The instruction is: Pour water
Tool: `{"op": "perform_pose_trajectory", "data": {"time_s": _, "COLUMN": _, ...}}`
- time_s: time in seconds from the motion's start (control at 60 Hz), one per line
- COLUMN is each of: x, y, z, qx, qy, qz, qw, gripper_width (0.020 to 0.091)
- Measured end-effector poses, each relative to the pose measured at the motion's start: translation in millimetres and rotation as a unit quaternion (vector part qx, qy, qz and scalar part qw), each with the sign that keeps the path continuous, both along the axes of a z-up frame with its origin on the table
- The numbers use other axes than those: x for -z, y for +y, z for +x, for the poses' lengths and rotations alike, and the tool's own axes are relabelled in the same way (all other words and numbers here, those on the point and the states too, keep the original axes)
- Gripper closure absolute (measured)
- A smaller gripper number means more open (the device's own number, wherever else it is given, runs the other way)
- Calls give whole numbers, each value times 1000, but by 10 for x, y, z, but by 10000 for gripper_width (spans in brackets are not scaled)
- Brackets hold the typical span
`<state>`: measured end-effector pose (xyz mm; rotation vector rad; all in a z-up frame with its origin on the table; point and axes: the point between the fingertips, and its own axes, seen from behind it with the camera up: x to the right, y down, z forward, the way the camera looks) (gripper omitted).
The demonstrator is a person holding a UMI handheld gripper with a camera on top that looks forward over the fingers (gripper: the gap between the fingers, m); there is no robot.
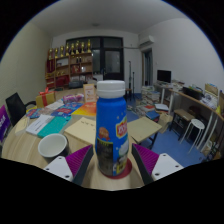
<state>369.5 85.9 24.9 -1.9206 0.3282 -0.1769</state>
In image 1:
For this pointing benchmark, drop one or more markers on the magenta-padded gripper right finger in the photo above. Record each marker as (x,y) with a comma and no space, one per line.
(159,166)

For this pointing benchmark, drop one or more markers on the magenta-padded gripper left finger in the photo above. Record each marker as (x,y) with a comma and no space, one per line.
(61,166)

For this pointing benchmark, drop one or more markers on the white cup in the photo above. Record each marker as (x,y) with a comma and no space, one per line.
(52,145)

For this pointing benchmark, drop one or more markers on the flat round red coaster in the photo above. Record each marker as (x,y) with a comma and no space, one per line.
(127,170)

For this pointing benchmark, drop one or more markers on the white booklet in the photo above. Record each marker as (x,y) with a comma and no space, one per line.
(38,124)

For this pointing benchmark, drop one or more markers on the white round stool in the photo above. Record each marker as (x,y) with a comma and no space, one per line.
(196,125)

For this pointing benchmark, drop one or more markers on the wooden side table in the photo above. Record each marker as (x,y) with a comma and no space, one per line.
(182,115)

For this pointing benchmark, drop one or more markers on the blue booklet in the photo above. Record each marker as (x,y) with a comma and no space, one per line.
(65,110)

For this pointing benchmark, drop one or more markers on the blue drink bottle white cap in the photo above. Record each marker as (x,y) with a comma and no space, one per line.
(111,133)

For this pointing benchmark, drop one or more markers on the small colourful booklet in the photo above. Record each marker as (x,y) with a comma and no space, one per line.
(33,112)

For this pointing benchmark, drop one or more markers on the orange booklet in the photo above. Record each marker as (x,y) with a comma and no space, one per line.
(86,109)

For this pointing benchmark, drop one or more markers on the pile of books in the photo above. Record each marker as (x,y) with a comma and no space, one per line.
(148,100)

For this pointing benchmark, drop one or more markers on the pink and purple packet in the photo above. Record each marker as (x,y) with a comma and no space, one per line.
(72,98)

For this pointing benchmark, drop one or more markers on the yellow gift box red ribbon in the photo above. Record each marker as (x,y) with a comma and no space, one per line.
(45,98)

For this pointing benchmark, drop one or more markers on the purple bag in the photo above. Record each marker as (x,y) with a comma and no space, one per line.
(3,123)

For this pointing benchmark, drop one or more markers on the black office chair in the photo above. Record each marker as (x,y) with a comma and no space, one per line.
(16,107)

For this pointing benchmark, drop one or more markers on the long wooden desk white legs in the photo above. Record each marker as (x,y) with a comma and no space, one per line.
(200,103)

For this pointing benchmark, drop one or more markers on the black computer monitor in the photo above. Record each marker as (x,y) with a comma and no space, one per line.
(164,76)

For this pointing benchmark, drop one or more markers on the black tripod stand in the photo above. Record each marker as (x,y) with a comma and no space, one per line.
(130,75)

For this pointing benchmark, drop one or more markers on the wooden shelf unit with trophies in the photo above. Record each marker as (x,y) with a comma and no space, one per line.
(68,68)

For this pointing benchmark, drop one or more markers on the dark framed window door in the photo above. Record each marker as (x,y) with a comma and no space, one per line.
(108,58)

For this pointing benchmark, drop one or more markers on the white wall air conditioner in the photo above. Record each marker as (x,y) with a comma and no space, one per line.
(146,41)

